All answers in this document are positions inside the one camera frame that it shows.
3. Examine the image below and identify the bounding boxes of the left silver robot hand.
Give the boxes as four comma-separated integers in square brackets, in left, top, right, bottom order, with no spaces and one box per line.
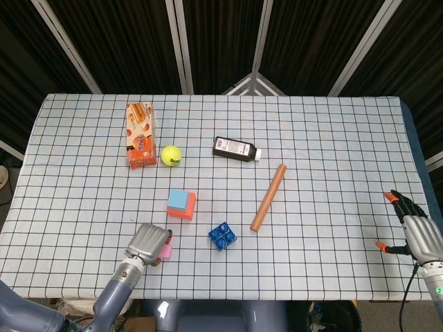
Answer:
[125,223,174,267]

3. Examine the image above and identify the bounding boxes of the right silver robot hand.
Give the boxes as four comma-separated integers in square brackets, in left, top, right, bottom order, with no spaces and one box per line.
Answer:
[376,189,443,266]

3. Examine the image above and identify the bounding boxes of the light blue foam cube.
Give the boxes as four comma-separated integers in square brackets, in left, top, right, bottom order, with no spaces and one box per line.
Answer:
[167,189,190,211]

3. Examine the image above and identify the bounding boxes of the large orange foam cube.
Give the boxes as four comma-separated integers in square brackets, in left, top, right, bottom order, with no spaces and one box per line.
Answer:
[166,191,197,221]

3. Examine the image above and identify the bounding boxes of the dark blue studded brick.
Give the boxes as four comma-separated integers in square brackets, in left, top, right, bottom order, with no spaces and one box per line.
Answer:
[208,221,238,250]

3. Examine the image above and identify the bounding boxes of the brown cardboard box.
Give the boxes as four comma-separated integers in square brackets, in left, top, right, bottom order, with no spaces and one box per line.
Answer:
[123,316,156,332]

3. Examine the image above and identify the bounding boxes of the yellow tennis ball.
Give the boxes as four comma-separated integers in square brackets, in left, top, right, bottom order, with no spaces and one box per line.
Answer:
[160,145,183,167]

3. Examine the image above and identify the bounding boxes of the grey robot torso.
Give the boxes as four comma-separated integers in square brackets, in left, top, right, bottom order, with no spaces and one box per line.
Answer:
[141,299,288,332]

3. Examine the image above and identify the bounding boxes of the orange snack box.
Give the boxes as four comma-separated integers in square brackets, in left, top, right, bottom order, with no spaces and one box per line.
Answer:
[125,102,157,170]

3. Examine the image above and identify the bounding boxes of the white black checkered tablecloth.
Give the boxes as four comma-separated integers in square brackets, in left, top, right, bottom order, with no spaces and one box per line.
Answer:
[0,93,433,302]

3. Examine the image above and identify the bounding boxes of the black waste bin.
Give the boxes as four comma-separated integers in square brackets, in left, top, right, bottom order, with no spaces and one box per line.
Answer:
[306,300,363,332]

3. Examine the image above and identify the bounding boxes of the brown bottle white cap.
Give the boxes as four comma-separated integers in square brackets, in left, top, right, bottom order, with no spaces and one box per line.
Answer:
[212,136,262,163]

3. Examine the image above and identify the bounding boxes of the wooden cylinder rod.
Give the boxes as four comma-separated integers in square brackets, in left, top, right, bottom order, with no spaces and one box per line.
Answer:
[250,163,288,232]

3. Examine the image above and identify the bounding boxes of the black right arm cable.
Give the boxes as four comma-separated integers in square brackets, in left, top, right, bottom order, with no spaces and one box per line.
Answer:
[397,264,420,332]

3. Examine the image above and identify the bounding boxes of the low white frame bar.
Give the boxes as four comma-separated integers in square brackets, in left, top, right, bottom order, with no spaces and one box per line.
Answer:
[424,154,443,173]
[0,139,26,162]

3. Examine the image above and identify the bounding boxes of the white partition base bracket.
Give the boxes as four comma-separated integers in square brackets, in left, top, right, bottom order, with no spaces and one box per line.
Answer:
[221,72,285,97]

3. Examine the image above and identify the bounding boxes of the white partition frame post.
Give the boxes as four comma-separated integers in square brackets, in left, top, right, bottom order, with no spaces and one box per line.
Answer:
[327,0,404,97]
[251,0,274,75]
[30,0,102,94]
[165,0,195,94]

